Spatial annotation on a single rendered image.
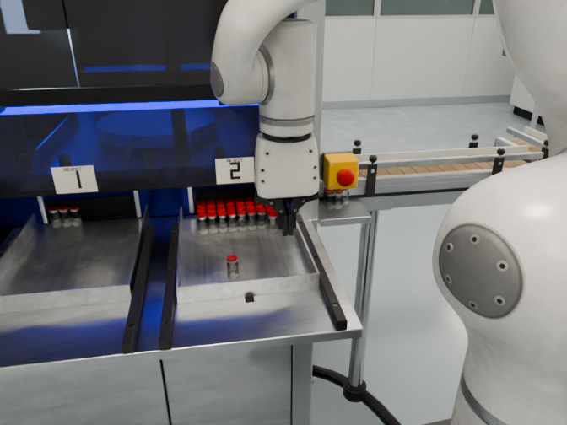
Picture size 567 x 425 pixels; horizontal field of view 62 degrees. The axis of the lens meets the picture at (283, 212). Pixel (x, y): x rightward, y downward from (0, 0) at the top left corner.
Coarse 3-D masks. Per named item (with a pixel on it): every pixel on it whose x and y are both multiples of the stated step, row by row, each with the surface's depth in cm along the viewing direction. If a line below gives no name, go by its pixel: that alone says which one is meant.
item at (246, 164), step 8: (216, 160) 103; (224, 160) 104; (232, 160) 104; (240, 160) 104; (248, 160) 104; (216, 168) 104; (224, 168) 104; (232, 168) 105; (240, 168) 105; (248, 168) 105; (216, 176) 105; (224, 176) 105; (240, 176) 106; (248, 176) 106
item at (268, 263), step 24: (192, 240) 104; (216, 240) 104; (240, 240) 104; (264, 240) 104; (288, 240) 104; (192, 264) 96; (216, 264) 96; (240, 264) 96; (264, 264) 96; (288, 264) 96; (312, 264) 91; (192, 288) 83; (216, 288) 84; (240, 288) 85; (264, 288) 86; (288, 288) 87; (312, 288) 88
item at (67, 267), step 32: (32, 224) 108; (96, 224) 111; (128, 224) 111; (32, 256) 98; (64, 256) 98; (96, 256) 98; (128, 256) 98; (0, 288) 88; (32, 288) 88; (64, 288) 88; (96, 288) 83; (128, 288) 84
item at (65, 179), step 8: (56, 168) 98; (64, 168) 99; (72, 168) 99; (80, 168) 99; (88, 168) 99; (56, 176) 99; (64, 176) 99; (72, 176) 100; (80, 176) 100; (88, 176) 100; (56, 184) 100; (64, 184) 100; (72, 184) 100; (88, 184) 101; (96, 184) 101; (64, 192) 101; (72, 192) 101
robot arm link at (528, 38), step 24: (504, 0) 33; (528, 0) 31; (552, 0) 30; (504, 24) 34; (528, 24) 32; (552, 24) 31; (504, 48) 36; (528, 48) 33; (552, 48) 32; (528, 72) 35; (552, 72) 34; (552, 96) 37; (552, 120) 39; (552, 144) 41
